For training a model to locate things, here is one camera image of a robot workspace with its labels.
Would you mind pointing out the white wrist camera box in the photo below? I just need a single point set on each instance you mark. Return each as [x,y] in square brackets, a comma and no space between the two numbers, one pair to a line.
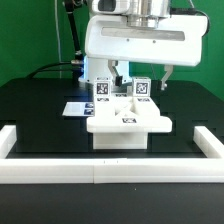
[110,6]

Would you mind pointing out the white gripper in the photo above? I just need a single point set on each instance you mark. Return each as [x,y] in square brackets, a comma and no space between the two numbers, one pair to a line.
[176,41]

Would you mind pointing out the white U-shaped fence frame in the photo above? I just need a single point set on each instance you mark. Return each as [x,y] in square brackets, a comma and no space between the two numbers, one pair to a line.
[210,168]

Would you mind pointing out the white marker sheet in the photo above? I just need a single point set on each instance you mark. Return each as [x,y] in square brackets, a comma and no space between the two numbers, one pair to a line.
[78,109]

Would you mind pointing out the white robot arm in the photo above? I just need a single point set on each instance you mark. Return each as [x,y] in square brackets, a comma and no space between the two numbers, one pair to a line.
[148,13]

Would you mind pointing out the white chair back frame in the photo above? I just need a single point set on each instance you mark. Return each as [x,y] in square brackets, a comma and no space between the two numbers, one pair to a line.
[114,113]

